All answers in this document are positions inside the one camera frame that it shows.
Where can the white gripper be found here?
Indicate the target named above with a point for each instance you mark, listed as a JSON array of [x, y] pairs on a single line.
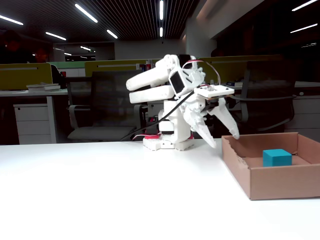
[[197, 115]]

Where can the blue cube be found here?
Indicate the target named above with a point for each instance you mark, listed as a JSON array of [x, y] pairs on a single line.
[[277, 158]]

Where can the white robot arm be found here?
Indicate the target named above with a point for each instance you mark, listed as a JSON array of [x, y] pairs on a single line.
[[150, 93]]

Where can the black controller box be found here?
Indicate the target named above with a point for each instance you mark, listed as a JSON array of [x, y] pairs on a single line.
[[153, 120]]

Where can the brown cardboard box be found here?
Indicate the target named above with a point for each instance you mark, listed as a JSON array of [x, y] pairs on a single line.
[[280, 182]]

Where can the red upright book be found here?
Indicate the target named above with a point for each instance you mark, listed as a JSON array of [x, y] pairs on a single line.
[[148, 67]]

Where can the white drawer cabinet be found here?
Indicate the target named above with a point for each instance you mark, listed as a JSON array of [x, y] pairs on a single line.
[[307, 112], [32, 122]]

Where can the white office desk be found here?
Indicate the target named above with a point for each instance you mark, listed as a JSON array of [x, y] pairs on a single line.
[[307, 85], [30, 93]]

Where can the white ceiling light strip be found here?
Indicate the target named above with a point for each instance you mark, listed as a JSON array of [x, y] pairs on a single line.
[[86, 13], [11, 20], [112, 34], [161, 10], [55, 36], [305, 5], [303, 28], [85, 48], [161, 32]]

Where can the green partition panel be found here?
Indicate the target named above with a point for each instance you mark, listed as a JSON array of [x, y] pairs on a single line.
[[70, 64]]

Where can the stack of flat books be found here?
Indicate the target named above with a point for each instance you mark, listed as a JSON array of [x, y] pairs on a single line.
[[43, 87]]

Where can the white wrist camera plate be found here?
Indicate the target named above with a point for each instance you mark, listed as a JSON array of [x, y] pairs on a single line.
[[215, 91]]

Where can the red board mount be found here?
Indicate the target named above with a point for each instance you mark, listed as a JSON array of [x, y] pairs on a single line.
[[152, 136]]

